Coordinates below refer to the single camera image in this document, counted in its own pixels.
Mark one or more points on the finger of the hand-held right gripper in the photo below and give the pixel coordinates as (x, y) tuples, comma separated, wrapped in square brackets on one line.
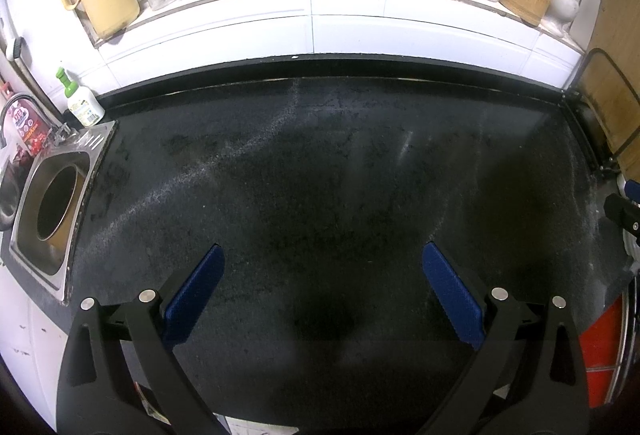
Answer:
[(634, 192), (622, 215)]

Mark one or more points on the stainless steel sink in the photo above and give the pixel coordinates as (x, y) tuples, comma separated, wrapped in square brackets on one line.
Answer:
[(27, 250)]

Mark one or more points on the wall brush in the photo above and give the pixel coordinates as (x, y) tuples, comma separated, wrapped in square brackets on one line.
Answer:
[(15, 47)]

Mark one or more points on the red printed package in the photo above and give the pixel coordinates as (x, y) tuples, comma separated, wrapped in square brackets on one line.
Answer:
[(30, 130)]

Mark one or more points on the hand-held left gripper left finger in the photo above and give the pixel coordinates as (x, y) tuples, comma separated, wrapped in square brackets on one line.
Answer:
[(192, 300)]

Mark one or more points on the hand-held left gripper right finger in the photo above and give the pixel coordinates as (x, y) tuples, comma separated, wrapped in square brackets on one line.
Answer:
[(452, 297)]

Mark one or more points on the white ceramic pot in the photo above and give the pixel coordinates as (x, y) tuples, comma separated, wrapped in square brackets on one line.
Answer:
[(562, 10)]

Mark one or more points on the steel bowl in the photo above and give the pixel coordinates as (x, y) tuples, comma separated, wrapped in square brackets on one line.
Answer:
[(9, 200)]

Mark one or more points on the wooden cutting board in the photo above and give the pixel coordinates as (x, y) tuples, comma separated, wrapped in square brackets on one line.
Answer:
[(617, 40)]

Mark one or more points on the soap bottle with green pump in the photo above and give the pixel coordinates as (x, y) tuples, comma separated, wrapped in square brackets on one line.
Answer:
[(85, 107)]

